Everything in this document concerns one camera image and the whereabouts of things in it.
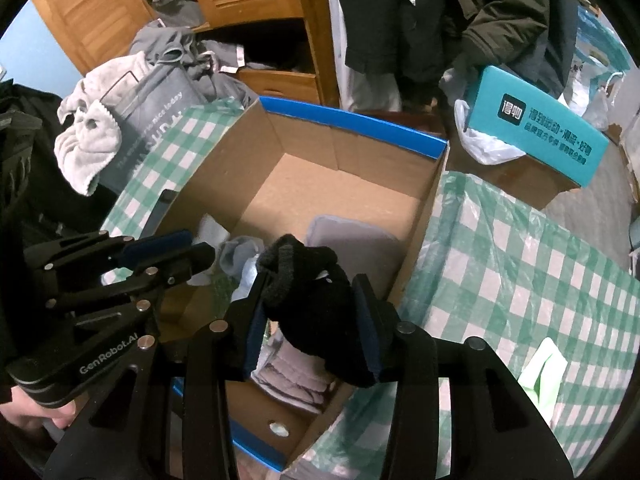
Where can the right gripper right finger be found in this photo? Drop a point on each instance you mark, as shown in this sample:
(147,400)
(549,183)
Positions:
(496,431)

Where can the light blue grey sock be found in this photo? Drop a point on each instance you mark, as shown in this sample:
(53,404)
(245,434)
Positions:
(238,260)

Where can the brown cardboard box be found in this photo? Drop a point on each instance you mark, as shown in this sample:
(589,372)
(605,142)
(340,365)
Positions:
(526,178)

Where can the green white checkered tablecloth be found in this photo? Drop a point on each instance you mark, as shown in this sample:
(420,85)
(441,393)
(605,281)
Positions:
(488,266)

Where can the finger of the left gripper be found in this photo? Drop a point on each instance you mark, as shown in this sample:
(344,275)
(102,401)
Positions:
(104,251)
(165,264)

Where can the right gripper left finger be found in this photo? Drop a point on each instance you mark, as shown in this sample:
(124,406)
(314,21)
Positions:
(124,430)

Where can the grey clothes pile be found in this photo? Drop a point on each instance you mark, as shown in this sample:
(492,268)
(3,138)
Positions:
(211,64)

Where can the dark hanging jacket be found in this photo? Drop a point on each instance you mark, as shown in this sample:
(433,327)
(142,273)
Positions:
(416,41)

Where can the wooden cabinet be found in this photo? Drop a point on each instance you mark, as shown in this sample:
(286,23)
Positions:
(291,38)

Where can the white plastic bag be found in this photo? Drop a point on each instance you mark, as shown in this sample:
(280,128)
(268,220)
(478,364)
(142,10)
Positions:
(485,149)

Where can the white blue striped sock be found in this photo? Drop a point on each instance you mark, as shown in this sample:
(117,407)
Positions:
(214,235)

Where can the light green packet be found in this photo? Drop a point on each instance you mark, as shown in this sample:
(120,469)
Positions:
(542,377)

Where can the grey tote bag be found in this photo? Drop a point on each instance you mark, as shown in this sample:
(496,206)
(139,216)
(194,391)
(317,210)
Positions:
(144,115)

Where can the black knitted sock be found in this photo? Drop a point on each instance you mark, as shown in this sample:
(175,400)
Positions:
(310,296)

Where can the left hand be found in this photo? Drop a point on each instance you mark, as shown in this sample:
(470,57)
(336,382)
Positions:
(26,414)

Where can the white towel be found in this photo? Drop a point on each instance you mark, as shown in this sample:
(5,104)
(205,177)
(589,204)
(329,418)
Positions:
(93,137)

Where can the blue cardboard box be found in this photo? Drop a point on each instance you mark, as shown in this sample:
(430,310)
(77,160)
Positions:
(282,164)

